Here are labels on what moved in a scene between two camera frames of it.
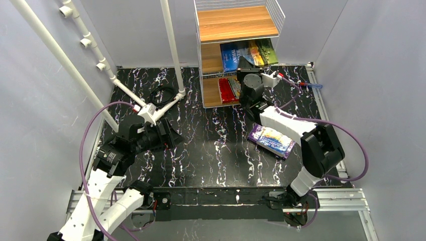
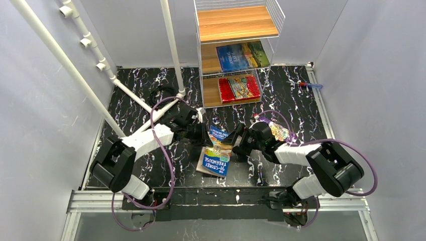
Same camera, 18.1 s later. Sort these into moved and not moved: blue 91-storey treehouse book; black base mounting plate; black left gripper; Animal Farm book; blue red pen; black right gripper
Moved: black left gripper; blue 91-storey treehouse book; black right gripper; Animal Farm book
Not moved: blue red pen; black base mounting plate
